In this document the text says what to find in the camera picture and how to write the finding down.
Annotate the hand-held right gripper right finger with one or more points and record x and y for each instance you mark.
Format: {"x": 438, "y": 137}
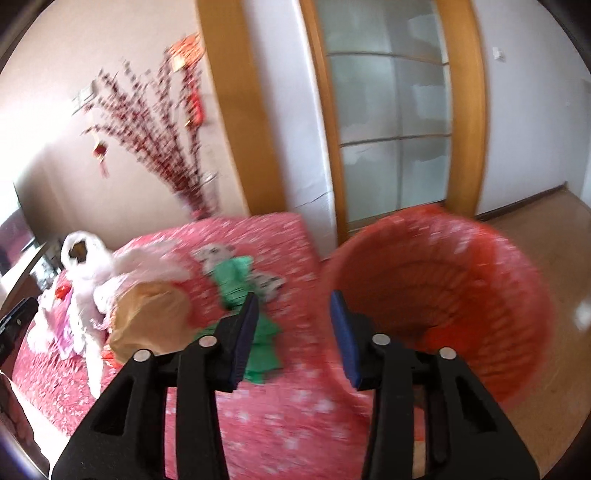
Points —
{"x": 342, "y": 332}

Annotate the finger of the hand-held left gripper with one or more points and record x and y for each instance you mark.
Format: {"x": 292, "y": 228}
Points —
{"x": 16, "y": 318}

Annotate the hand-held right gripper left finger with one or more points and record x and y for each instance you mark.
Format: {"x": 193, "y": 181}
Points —
{"x": 242, "y": 337}

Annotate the green cloth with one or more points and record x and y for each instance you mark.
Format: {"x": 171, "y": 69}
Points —
{"x": 265, "y": 341}

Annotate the red plastic basket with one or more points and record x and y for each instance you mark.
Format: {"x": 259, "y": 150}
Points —
{"x": 415, "y": 277}

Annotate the orange cloth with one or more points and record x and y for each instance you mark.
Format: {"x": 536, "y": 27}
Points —
{"x": 443, "y": 334}

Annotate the small red cloth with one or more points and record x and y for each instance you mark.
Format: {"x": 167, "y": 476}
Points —
{"x": 62, "y": 291}

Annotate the red floral tablecloth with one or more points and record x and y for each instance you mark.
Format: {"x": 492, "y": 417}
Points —
{"x": 286, "y": 415}

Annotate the tan cloth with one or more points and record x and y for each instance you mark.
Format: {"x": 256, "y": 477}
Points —
{"x": 147, "y": 318}

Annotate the glass vase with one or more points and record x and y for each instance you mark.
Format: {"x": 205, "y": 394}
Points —
{"x": 205, "y": 203}

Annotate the small red tasselled ornament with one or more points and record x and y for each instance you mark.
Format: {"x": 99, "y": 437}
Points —
{"x": 99, "y": 150}

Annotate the red blossom branches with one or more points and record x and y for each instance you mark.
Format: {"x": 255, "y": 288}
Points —
{"x": 171, "y": 152}

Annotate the frosted sliding glass door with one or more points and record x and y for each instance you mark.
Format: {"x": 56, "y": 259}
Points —
{"x": 388, "y": 115}

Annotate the red hanging charm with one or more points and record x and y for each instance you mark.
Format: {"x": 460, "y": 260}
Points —
{"x": 198, "y": 108}

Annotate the wooden wall trim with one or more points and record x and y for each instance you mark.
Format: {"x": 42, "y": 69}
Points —
{"x": 240, "y": 115}

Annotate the wall switch panel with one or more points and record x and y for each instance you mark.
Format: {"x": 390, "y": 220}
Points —
{"x": 83, "y": 99}

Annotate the wooden door frame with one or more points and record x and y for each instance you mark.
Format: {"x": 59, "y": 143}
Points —
{"x": 471, "y": 138}

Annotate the red paper wall decoration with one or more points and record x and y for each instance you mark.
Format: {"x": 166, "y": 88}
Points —
{"x": 187, "y": 48}

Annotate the white wall switch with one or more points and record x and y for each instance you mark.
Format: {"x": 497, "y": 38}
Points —
{"x": 498, "y": 53}

